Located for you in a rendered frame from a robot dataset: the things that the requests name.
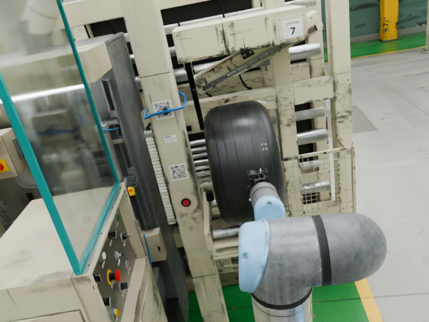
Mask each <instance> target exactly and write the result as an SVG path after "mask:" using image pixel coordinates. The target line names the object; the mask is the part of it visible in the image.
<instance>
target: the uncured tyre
mask: <svg viewBox="0 0 429 322"><path fill-rule="evenodd" d="M204 137H205V143H206V151H207V159H208V163H209V170H210V174H211V181H212V184H213V190H214V196H215V199H216V203H217V207H218V210H219V212H220V215H221V218H222V220H224V221H226V222H227V223H228V224H230V225H232V226H240V225H243V224H245V223H246V222H254V221H255V217H254V212H253V206H252V202H251V201H249V199H250V192H249V193H248V191H247V185H249V184H250V182H249V179H248V173H249V174H250V170H251V171H253V170H255V172H256V171H260V168H261V170H262V171H264V172H266V169H267V171H268V174H269V181H270V182H271V184H272V185H273V186H274V187H275V189H276V191H277V193H278V196H279V198H280V200H281V202H282V203H283V205H284V207H285V189H284V180H283V169H282V161H281V157H280V151H279V147H278V142H277V138H276V134H275V130H274V127H273V124H272V121H271V117H270V115H269V112H268V110H267V108H266V107H265V106H264V105H262V104H261V103H259V102H258V101H253V100H248V101H244V102H238V103H231V104H227V105H221V106H216V107H214V108H212V109H210V110H209V112H208V113H207V114H206V116H205V117H204ZM235 139H239V140H236V141H231V140H235ZM224 141H229V142H224ZM260 142H267V145H268V148H269V151H264V152H262V150H261V147H260ZM247 171H248V173H247Z"/></svg>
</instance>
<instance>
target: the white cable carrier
mask: <svg viewBox="0 0 429 322"><path fill-rule="evenodd" d="M149 128H150V129H149V130H147V131H146V129H145V130H144V135H146V134H151V133H154V132H153V128H152V127H149ZM145 138H146V141H147V145H148V146H147V147H148V148H149V151H150V152H149V154H150V157H151V161H152V164H153V168H154V171H155V172H154V173H155V174H156V180H157V183H158V186H159V190H160V193H161V196H162V201H163V204H164V208H165V212H166V216H167V219H168V220H175V219H176V215H175V212H174V208H173V205H172V200H171V197H170V194H169V188H168V185H167V182H166V178H165V173H164V170H163V166H162V161H161V158H160V154H159V151H158V147H157V143H156V141H155V140H156V139H155V137H154V136H151V137H145Z"/></svg>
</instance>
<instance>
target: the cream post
mask: <svg viewBox="0 0 429 322"><path fill-rule="evenodd" d="M119 2H120V5H121V9H122V12H123V17H124V21H125V24H126V28H127V32H128V36H129V39H130V43H131V46H132V51H133V55H134V58H135V63H136V66H137V70H138V73H139V77H140V82H141V85H142V90H143V93H144V97H145V100H146V105H147V109H148V112H149V114H152V113H154V107H153V103H154V102H161V101H164V100H170V101H171V104H172V108H175V107H180V106H181V102H180V98H179V93H178V90H177V84H176V79H175V75H174V70H173V67H172V61H171V58H170V52H169V47H168V43H167V38H166V35H165V30H164V26H163V20H162V15H161V12H160V7H159V3H158V0H119ZM173 113H174V117H172V118H165V119H159V120H156V116H152V117H150V120H151V124H152V127H153V132H154V136H155V139H156V143H157V147H158V151H159V154H160V158H161V161H162V166H163V170H164V173H165V178H166V180H167V185H168V188H169V193H170V197H171V200H172V205H173V208H174V212H175V215H176V220H177V224H178V227H179V232H180V235H181V239H182V242H183V247H184V251H185V254H186V258H187V262H188V266H189V269H190V273H191V276H192V281H193V285H194V288H195V293H196V296H197V300H198V303H199V308H200V312H201V315H202V320H203V322H229V318H228V314H227V309H226V306H225V300H224V297H223V291H222V286H221V282H220V277H219V274H218V269H217V265H216V260H215V261H213V255H212V252H211V250H210V251H208V250H207V246H206V241H205V238H204V205H203V202H202V196H201V193H200V188H199V183H198V179H197V173H196V170H195V165H194V161H193V156H192V151H191V147H190V142H189V138H188V133H187V130H186V125H185V121H184V116H183V110H182V109H180V110H177V111H173ZM170 135H176V139H177V141H175V142H168V143H165V139H164V137H165V136H170ZM183 163H185V165H186V170H187V173H188V178H186V179H181V180H175V181H172V178H171V175H170V171H169V166H170V165H177V164H183ZM184 200H189V205H188V206H185V205H183V201H184Z"/></svg>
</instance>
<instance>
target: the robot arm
mask: <svg viewBox="0 0 429 322"><path fill-rule="evenodd" d="M247 173H248V171H247ZM265 174H267V176H266V175H265ZM248 179H249V182H250V184H249V185H247V191H248V193H249V192H250V199H249V201H251V202H252V206H253V212H254V217H255V221H254V222H246V223H245V224H243V225H242V226H241V227H240V229H239V288H240V290H241V291H244V292H247V293H250V294H251V297H252V305H253V313H254V317H255V322H312V289H313V287H319V286H333V285H339V284H347V283H351V282H355V281H359V280H362V279H365V278H367V277H369V276H371V275H373V274H374V273H375V272H376V271H377V270H378V269H379V268H380V267H381V266H382V264H383V262H384V260H385V258H386V252H387V244H386V239H385V236H384V233H383V232H382V229H381V228H380V227H379V226H378V225H377V223H375V222H374V221H373V220H372V219H370V218H368V217H367V216H365V215H362V214H359V213H332V214H323V215H312V216H304V217H291V218H285V208H284V205H283V203H282V202H281V200H280V198H279V196H278V193H277V191H276V189H275V187H274V186H273V185H272V184H271V182H270V181H269V174H268V171H267V169H266V172H264V171H262V170H261V168H260V171H256V172H255V170H253V171H251V170H250V174H249V173H248Z"/></svg>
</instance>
